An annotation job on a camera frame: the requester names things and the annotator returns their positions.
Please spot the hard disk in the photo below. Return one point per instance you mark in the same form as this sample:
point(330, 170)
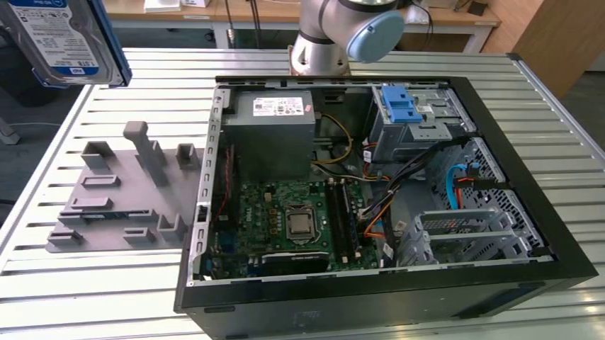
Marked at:
point(61, 39)

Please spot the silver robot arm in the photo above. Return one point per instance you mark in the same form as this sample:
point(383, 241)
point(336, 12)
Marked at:
point(320, 56)

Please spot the silver metal disk bay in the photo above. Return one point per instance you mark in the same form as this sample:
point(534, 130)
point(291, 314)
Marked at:
point(473, 244)

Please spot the grey power supply unit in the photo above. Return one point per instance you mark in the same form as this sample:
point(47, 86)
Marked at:
point(268, 148)

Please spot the CPU socket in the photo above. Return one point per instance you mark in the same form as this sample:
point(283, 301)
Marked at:
point(302, 211)

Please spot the green motherboard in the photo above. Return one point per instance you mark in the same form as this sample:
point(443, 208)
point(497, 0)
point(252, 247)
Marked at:
point(258, 198)

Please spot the silver CPU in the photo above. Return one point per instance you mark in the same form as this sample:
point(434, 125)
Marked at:
point(300, 225)

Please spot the black RAM slot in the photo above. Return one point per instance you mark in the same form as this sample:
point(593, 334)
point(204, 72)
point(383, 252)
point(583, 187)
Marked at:
point(334, 221)
point(338, 221)
point(343, 221)

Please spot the black graphics card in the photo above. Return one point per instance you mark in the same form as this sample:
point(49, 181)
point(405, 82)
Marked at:
point(292, 262)

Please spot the grey metal drive cage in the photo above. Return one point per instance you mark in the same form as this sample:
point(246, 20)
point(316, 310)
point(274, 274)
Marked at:
point(425, 134)

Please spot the blue plastic drive latch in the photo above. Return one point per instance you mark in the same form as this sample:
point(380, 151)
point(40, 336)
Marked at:
point(399, 102)

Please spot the grey parts rack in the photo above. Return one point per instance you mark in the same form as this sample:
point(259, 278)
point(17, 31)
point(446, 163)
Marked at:
point(127, 198)

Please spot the black PC case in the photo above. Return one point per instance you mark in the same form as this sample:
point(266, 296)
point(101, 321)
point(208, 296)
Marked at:
point(378, 294)

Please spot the white cardboard box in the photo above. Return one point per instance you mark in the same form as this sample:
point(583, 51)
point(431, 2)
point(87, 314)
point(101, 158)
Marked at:
point(163, 5)
point(196, 3)

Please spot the wooden desk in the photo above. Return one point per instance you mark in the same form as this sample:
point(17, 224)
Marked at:
point(156, 17)

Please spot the white furniture leg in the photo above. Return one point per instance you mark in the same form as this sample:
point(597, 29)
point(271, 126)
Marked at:
point(8, 131)

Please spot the wooden cabinet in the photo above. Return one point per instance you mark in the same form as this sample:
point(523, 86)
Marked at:
point(557, 42)

